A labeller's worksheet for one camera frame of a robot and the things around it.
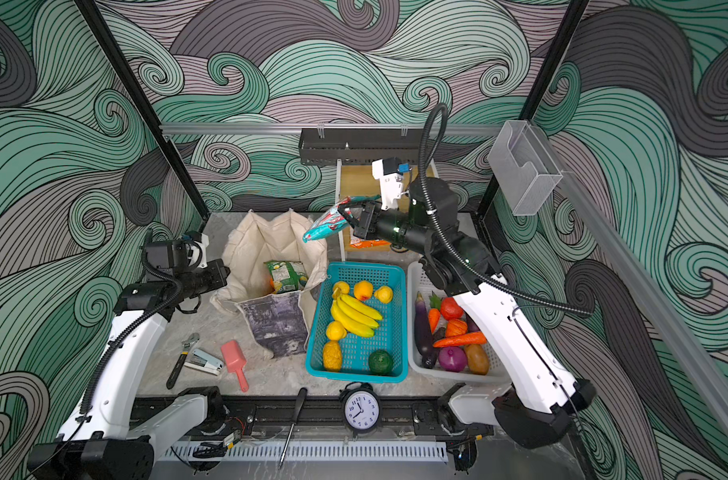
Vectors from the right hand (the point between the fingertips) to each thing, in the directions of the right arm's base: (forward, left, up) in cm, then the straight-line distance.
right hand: (341, 209), depth 55 cm
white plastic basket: (+12, -23, -44) cm, 51 cm away
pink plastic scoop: (-14, +31, -45) cm, 57 cm away
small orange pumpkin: (-5, -31, -42) cm, 52 cm away
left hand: (+3, +31, -24) cm, 39 cm away
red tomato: (+1, -30, -43) cm, 52 cm away
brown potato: (-14, -35, -43) cm, 57 cm away
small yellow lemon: (+6, -11, -44) cm, 46 cm away
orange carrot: (-9, -31, -41) cm, 52 cm away
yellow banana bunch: (0, -2, -45) cm, 45 cm away
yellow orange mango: (+7, -4, -43) cm, 43 cm away
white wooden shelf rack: (+29, -2, -17) cm, 33 cm away
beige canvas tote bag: (-9, +16, -31) cm, 36 cm away
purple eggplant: (-7, -21, -43) cm, 48 cm away
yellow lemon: (-6, +4, -43) cm, 44 cm away
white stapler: (-14, +40, -45) cm, 62 cm away
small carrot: (0, -26, -44) cm, 51 cm away
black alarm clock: (-25, -4, -45) cm, 51 cm away
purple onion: (-14, -28, -42) cm, 53 cm away
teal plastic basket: (-14, -9, -42) cm, 45 cm away
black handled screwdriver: (-25, +12, -46) cm, 54 cm away
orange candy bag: (+17, -3, -32) cm, 36 cm away
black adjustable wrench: (-14, +47, -46) cm, 67 cm away
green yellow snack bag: (+9, +19, -38) cm, 44 cm away
